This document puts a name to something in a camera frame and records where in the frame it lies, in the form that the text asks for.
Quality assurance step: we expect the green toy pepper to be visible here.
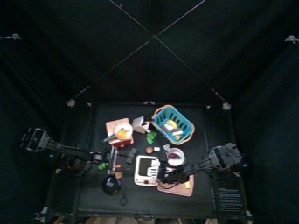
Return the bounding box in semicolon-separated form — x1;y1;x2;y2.
96;162;111;172

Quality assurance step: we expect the dark grey toy block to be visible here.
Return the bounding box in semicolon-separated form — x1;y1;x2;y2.
125;147;139;165

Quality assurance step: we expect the pink cutting board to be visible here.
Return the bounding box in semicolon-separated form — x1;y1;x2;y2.
156;173;195;198

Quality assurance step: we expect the white toy cash register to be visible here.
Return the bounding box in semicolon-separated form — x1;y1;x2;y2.
133;154;163;187

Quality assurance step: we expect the purple and white cup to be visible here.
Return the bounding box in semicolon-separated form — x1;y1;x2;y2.
163;143;188;167

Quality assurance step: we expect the white frying pan with egg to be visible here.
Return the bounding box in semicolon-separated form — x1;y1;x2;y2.
101;122;135;144

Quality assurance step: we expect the black toy ladle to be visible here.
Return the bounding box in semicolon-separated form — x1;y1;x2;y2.
101;144;123;196

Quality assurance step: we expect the green toy vegetable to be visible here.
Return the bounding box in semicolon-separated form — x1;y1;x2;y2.
144;130;159;144

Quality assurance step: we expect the white toy box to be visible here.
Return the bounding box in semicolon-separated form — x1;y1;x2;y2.
131;115;152;134

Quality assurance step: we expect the teal basket with orange rim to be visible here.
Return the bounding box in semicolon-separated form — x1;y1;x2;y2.
151;104;196;146

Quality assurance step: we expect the yellow toy banana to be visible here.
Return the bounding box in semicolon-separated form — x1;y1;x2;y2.
165;119;179;130

